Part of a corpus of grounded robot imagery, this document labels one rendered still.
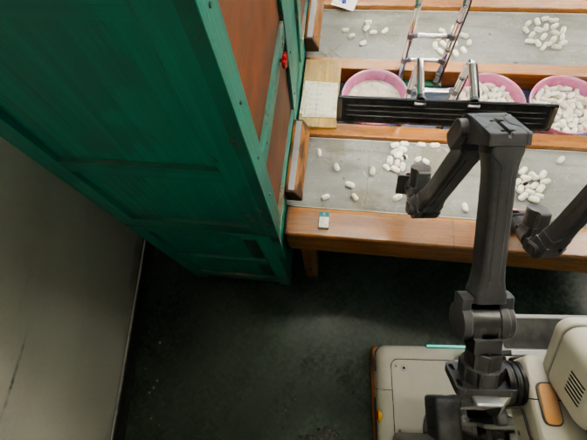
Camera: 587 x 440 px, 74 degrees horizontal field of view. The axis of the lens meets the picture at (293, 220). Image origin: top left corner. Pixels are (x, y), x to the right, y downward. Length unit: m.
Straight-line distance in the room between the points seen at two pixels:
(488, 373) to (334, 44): 1.44
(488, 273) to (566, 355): 0.19
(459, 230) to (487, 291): 0.64
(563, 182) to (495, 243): 0.92
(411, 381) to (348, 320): 0.46
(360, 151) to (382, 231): 0.34
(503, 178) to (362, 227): 0.70
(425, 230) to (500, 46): 0.91
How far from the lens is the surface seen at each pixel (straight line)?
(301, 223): 1.40
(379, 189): 1.49
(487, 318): 0.86
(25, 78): 0.84
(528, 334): 1.15
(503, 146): 0.78
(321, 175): 1.50
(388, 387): 1.81
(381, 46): 1.88
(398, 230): 1.41
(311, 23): 1.79
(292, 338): 2.08
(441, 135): 1.61
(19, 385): 1.62
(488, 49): 1.96
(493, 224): 0.80
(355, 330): 2.09
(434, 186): 1.03
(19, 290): 1.55
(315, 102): 1.63
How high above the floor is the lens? 2.07
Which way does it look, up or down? 69 degrees down
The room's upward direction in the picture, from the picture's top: 12 degrees counter-clockwise
